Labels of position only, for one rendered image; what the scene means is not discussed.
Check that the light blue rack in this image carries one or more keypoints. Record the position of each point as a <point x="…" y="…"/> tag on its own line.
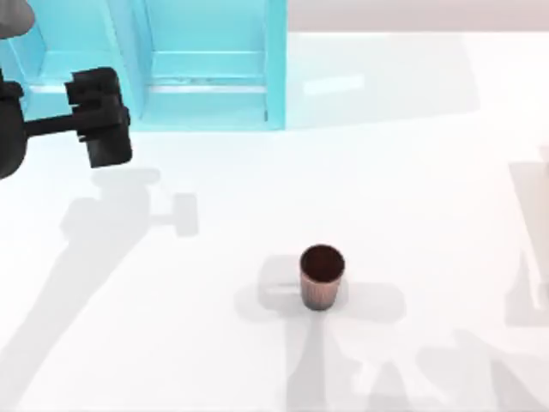
<point x="206" y="64"/>

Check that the brown ribbed cup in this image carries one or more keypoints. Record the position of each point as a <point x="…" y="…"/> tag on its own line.
<point x="321" y="287"/>

